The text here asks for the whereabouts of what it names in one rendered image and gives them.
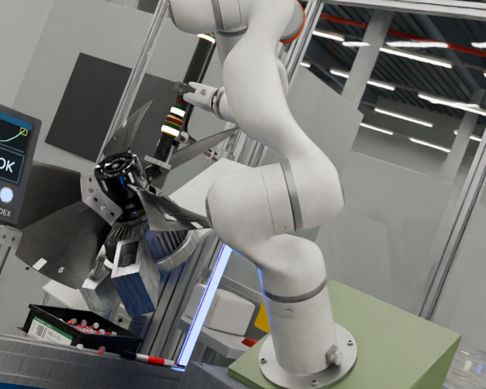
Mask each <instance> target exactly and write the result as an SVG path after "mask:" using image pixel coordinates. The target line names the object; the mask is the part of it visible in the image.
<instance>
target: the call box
mask: <svg viewBox="0 0 486 389"><path fill-rule="evenodd" d="M255 326H256V327H257V328H259V329H261V330H263V331H265V332H266V333H269V332H270V331H271V330H270V327H269V323H268V316H267V313H266V308H265V302H264V300H263V303H262V306H261V309H260V310H259V313H258V316H257V318H256V321H255Z"/></svg>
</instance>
